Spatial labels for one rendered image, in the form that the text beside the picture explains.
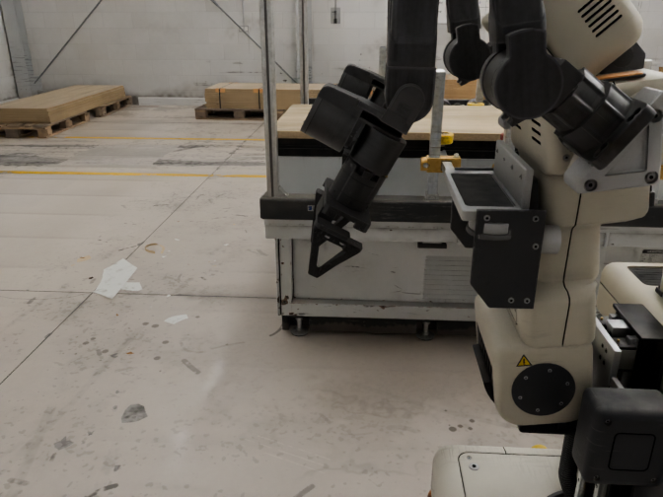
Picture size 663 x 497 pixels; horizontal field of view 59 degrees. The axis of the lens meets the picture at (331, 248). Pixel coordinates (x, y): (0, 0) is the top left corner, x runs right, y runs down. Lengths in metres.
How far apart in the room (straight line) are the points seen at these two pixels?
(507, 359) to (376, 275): 1.52
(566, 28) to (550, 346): 0.49
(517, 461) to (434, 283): 1.08
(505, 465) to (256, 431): 0.88
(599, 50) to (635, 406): 0.53
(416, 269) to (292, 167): 0.67
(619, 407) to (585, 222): 0.29
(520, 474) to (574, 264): 0.70
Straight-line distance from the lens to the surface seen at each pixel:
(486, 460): 1.60
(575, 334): 1.03
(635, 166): 0.81
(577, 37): 0.90
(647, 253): 2.68
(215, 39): 9.47
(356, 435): 2.07
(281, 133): 2.28
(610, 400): 1.04
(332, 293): 2.53
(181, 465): 2.01
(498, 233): 0.90
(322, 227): 0.72
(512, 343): 1.03
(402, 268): 2.48
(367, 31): 9.18
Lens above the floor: 1.31
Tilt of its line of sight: 22 degrees down
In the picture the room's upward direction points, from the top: straight up
